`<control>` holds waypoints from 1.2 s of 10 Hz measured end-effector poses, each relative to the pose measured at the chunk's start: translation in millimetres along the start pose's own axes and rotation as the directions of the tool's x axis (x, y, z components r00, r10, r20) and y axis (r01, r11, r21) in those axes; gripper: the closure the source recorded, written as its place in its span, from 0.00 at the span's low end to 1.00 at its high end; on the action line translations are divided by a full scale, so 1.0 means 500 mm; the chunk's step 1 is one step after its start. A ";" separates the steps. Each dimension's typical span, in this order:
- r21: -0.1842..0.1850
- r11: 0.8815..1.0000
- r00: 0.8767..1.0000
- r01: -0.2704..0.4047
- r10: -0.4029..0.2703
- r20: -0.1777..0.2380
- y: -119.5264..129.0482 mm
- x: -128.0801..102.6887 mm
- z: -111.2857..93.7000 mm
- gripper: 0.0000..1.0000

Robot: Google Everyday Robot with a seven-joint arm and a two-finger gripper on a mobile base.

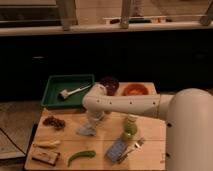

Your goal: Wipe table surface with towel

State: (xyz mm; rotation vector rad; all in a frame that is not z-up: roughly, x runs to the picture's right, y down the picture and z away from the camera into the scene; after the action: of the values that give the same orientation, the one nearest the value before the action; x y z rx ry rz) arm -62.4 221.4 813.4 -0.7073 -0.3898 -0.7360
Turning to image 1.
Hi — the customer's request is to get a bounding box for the green plastic tray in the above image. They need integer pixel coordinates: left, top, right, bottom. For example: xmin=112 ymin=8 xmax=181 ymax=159
xmin=41 ymin=74 xmax=94 ymax=109

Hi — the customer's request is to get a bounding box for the light blue towel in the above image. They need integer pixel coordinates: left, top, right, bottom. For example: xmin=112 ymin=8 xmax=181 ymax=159
xmin=76 ymin=123 xmax=96 ymax=136

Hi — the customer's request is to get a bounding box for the blue sponge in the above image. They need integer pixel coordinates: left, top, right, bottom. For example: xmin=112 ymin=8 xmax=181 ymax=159
xmin=105 ymin=139 xmax=127 ymax=163

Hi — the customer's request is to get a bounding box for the green chili pepper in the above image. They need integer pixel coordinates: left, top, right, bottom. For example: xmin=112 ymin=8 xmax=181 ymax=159
xmin=67 ymin=150 xmax=96 ymax=167

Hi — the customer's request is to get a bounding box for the brown box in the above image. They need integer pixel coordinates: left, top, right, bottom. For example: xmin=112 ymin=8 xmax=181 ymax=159
xmin=32 ymin=148 xmax=60 ymax=166

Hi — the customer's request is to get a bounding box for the black cable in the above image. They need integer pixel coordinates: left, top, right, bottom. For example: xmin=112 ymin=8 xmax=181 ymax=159
xmin=0 ymin=127 xmax=27 ymax=156

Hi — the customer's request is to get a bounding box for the yellow banana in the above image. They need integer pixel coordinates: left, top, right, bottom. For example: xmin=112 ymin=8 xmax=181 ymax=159
xmin=33 ymin=141 xmax=61 ymax=148

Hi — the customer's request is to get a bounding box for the white dish brush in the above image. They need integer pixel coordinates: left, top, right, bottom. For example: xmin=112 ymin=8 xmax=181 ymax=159
xmin=58 ymin=84 xmax=91 ymax=100

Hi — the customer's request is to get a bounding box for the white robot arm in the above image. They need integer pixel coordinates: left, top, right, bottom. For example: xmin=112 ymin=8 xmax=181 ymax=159
xmin=82 ymin=84 xmax=213 ymax=171

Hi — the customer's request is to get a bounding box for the dark maroon bowl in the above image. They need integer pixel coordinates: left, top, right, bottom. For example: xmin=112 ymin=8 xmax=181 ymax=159
xmin=100 ymin=77 xmax=119 ymax=96

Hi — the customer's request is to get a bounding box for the orange bowl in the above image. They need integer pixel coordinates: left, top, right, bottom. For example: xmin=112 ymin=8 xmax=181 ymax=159
xmin=122 ymin=84 xmax=148 ymax=96

